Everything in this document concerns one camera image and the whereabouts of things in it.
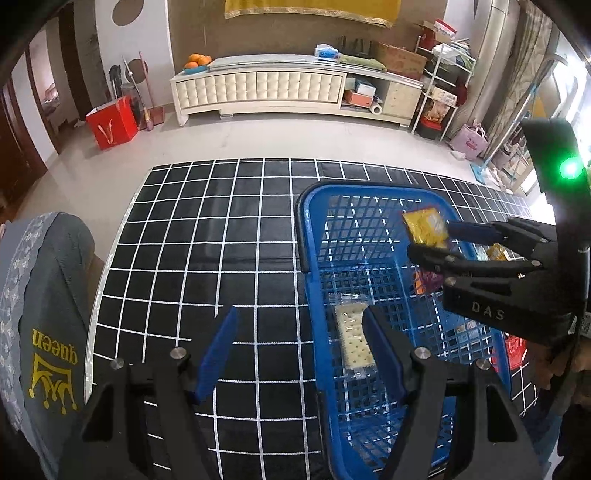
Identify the white tv cabinet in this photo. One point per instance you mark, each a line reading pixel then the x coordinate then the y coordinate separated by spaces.
pixel 258 87

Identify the pile of oranges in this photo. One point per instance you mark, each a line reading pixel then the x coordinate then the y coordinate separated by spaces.
pixel 198 60

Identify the red box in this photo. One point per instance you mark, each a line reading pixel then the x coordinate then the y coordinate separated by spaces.
pixel 436 33

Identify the person's right forearm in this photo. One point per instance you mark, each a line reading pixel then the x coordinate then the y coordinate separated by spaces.
pixel 575 443

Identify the red paper bag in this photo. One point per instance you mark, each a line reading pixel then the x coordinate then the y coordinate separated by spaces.
pixel 113 127

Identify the cardboard box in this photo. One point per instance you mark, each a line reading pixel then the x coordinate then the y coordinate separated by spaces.
pixel 399 60

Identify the wooden door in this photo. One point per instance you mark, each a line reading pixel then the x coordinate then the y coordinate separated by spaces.
pixel 18 138

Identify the blue fruit plate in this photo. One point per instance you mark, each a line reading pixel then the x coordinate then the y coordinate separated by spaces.
pixel 194 70

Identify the black grid mat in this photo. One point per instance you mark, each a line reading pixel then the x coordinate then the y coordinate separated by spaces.
pixel 207 240

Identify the green folded cloth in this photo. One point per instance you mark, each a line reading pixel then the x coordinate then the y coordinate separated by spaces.
pixel 362 62

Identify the blue plastic basket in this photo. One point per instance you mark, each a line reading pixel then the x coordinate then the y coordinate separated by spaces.
pixel 314 277

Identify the yellow snack packet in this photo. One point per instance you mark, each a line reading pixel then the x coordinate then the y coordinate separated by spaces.
pixel 425 226

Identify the red snack packet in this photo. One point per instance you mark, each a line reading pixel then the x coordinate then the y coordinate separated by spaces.
pixel 513 350

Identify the orange snack packet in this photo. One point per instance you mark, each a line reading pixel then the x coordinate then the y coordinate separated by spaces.
pixel 498 253

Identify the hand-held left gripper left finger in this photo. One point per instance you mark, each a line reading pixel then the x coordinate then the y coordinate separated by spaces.
pixel 217 355

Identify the white snack packet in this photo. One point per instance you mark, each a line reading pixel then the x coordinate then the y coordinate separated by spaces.
pixel 467 328

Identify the paper towel roll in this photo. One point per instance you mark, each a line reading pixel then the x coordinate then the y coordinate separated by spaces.
pixel 376 109

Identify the pink bag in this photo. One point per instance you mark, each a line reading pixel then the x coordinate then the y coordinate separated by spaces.
pixel 470 142

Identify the orange box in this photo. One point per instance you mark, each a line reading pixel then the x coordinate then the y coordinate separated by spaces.
pixel 359 98

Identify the purple snack packet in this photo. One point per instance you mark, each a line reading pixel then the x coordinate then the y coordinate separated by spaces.
pixel 428 280

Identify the metal folding rack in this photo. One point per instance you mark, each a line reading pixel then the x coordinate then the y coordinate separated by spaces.
pixel 551 62

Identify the broom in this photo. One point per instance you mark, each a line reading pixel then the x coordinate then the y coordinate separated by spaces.
pixel 147 117

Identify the person's leg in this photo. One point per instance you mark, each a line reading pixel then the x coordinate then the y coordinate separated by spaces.
pixel 542 443

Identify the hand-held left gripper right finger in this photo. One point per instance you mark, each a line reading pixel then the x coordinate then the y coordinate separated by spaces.
pixel 381 355

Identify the teal box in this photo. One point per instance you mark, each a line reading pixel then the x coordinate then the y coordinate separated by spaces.
pixel 364 85

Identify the person's right hand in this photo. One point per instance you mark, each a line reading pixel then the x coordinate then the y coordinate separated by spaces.
pixel 551 369

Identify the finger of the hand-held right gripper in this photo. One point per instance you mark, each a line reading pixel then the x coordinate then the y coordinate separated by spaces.
pixel 461 267
pixel 471 230

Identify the patterned curtain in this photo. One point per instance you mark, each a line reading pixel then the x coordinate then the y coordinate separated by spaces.
pixel 521 69

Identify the clear cracker packet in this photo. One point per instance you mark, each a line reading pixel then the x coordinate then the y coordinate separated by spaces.
pixel 353 337

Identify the pink dustpan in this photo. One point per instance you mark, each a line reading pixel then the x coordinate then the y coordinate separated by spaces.
pixel 157 117

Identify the blue tissue pack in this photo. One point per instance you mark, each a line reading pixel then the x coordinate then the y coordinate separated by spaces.
pixel 326 51

